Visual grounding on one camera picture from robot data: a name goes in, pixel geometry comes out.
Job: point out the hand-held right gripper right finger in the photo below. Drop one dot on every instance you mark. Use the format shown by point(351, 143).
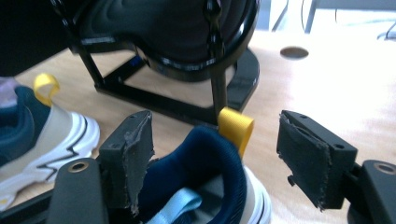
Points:
point(314, 161)

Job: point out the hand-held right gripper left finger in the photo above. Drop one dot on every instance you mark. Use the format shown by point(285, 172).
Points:
point(124, 161)

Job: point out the purple sandal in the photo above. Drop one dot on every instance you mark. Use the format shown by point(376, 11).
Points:
point(7, 91)

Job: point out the black shoe rack red top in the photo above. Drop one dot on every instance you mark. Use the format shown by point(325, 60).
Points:
point(174, 34)

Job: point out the white metal stand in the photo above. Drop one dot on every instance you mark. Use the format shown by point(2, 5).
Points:
point(311, 15)

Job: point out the black curtain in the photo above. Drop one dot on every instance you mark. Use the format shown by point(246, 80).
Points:
point(28, 31)

